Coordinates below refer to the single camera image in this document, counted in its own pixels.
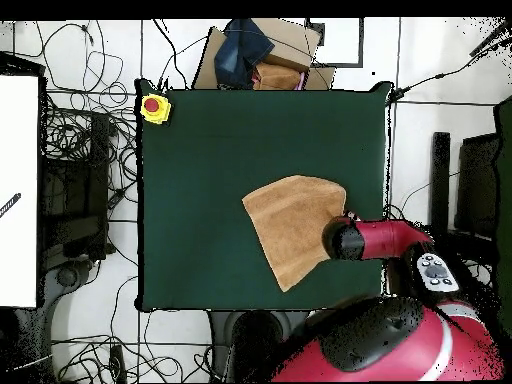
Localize tan terry towel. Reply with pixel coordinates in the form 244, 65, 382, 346
241, 174, 348, 293

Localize black flat bar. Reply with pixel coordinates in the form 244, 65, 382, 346
430, 131, 452, 233

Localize black panel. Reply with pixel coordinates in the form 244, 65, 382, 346
454, 132, 501, 239

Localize dark green fabric panel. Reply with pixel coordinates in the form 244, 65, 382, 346
493, 94, 512, 337

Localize brown folded cloth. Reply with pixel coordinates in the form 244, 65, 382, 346
252, 62, 303, 91

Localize dark green table cloth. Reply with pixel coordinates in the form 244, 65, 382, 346
135, 77, 395, 313

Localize brown cardboard box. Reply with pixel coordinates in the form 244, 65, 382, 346
191, 17, 337, 91

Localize blue jeans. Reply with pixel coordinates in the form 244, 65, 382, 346
213, 17, 276, 90

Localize yellow emergency stop button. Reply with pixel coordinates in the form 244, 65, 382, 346
139, 92, 173, 126

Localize black power strip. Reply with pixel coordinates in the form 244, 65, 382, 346
108, 343, 128, 384

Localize black equipment rack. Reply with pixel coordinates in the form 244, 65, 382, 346
39, 111, 117, 273

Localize black round knob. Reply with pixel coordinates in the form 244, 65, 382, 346
55, 266, 79, 287

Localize dark grey stand base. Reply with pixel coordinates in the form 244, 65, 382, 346
37, 257, 101, 383

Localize white panel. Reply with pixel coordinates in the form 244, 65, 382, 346
0, 74, 40, 309

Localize striped black rod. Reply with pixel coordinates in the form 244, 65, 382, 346
0, 192, 22, 219

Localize black cable with connector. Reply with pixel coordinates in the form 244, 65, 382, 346
385, 35, 512, 106

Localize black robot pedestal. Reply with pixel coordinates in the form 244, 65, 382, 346
207, 309, 311, 383

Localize black cable tangle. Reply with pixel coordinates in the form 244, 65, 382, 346
35, 19, 139, 225
51, 275, 225, 384

